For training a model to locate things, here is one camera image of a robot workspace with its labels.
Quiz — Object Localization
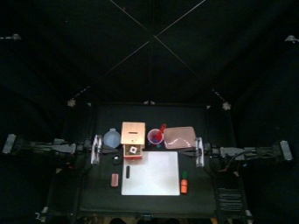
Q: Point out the orange toy carrot green top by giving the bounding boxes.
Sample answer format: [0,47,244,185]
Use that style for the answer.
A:
[180,170,189,194]

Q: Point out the clear cup with red handle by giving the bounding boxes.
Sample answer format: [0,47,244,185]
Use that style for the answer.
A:
[145,123,168,146]

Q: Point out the wooden box with drawer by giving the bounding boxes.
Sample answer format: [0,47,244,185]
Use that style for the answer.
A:
[120,121,146,160]

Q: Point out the pink square plate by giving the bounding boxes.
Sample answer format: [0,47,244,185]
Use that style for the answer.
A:
[162,125,197,151]

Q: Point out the black and red arm cable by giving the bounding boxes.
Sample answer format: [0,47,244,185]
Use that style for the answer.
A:
[217,150,248,176]

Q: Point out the pink salmon sushi piece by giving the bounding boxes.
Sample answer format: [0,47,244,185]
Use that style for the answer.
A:
[109,172,120,188]

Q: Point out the white cutting board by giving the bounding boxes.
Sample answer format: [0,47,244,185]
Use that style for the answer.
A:
[120,150,181,197]

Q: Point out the pale blue bowl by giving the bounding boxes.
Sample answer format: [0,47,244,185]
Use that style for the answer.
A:
[101,128,122,150]

